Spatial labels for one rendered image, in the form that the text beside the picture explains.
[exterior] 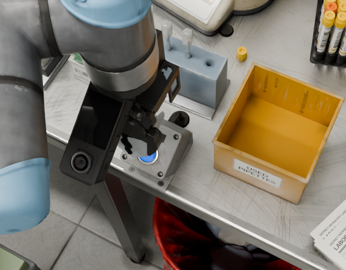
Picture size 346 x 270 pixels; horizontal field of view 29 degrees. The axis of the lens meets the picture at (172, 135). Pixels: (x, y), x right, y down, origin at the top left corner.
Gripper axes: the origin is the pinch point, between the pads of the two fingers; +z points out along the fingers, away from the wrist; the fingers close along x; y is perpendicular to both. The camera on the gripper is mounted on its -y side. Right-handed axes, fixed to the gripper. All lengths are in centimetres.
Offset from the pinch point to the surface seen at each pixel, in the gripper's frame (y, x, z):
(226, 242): 14, -8, 79
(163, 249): 2, 0, 56
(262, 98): 20.0, -9.4, 11.5
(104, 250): 2, 22, 100
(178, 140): 6.0, -3.3, 4.8
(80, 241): 1, 29, 100
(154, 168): 1.7, -1.6, 7.3
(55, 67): 10.4, 21.0, 11.3
